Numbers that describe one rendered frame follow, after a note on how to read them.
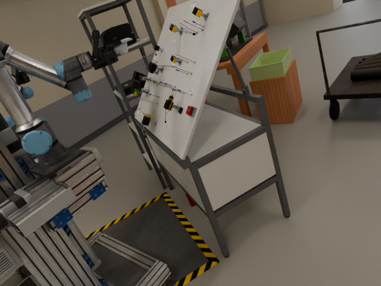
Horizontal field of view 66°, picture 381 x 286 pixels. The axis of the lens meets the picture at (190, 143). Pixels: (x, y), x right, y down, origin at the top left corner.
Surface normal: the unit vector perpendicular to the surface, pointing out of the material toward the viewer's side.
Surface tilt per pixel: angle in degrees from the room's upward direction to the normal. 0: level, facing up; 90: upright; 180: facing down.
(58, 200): 90
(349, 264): 0
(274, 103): 90
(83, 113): 90
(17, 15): 90
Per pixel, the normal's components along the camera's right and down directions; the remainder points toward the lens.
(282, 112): -0.46, 0.53
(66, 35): 0.74, 0.06
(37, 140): 0.45, 0.39
